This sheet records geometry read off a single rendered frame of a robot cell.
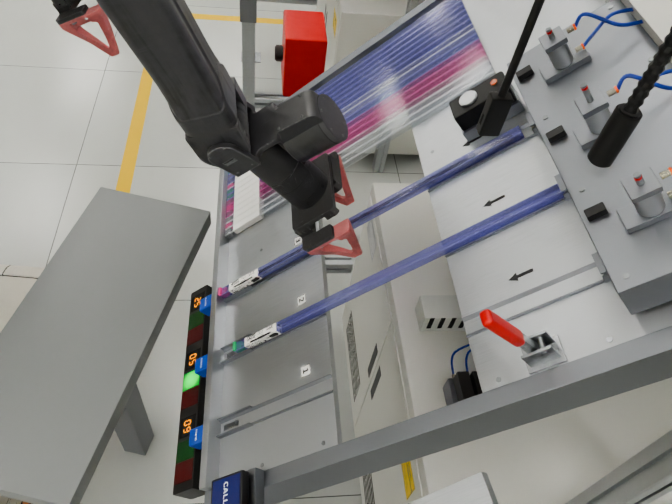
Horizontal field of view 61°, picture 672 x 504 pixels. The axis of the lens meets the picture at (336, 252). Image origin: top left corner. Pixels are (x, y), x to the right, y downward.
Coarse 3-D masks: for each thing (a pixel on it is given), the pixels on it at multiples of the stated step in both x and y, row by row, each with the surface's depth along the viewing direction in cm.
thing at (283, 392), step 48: (240, 240) 96; (288, 240) 88; (288, 288) 82; (240, 336) 84; (288, 336) 78; (240, 384) 79; (288, 384) 73; (336, 384) 70; (240, 432) 74; (288, 432) 69; (336, 432) 65
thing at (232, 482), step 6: (222, 480) 66; (228, 480) 65; (234, 480) 65; (216, 486) 66; (222, 486) 65; (228, 486) 65; (234, 486) 64; (216, 492) 66; (222, 492) 65; (228, 492) 64; (234, 492) 64; (216, 498) 65; (222, 498) 65; (228, 498) 64; (234, 498) 64
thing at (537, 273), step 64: (512, 0) 83; (576, 0) 75; (448, 128) 78; (448, 192) 72; (512, 192) 66; (448, 256) 67; (512, 256) 62; (576, 256) 58; (512, 320) 58; (576, 320) 54; (640, 320) 51
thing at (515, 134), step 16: (512, 128) 70; (496, 144) 70; (464, 160) 72; (480, 160) 71; (432, 176) 74; (448, 176) 73; (400, 192) 76; (416, 192) 75; (368, 208) 78; (384, 208) 77; (352, 224) 79; (288, 256) 84; (272, 272) 86; (224, 288) 89
